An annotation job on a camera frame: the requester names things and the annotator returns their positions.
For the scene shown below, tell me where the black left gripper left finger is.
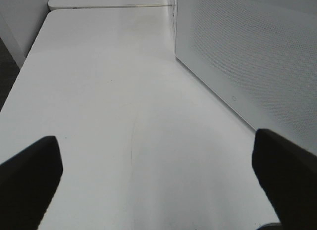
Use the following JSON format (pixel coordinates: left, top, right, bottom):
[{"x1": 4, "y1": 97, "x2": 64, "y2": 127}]
[{"x1": 0, "y1": 136, "x2": 63, "y2": 230}]

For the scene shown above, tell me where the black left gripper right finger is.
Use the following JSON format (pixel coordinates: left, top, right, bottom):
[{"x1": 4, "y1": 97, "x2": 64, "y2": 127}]
[{"x1": 252, "y1": 129, "x2": 317, "y2": 230}]

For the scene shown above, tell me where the white glass microwave door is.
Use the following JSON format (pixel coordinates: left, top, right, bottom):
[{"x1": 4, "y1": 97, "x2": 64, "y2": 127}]
[{"x1": 175, "y1": 0, "x2": 317, "y2": 153}]

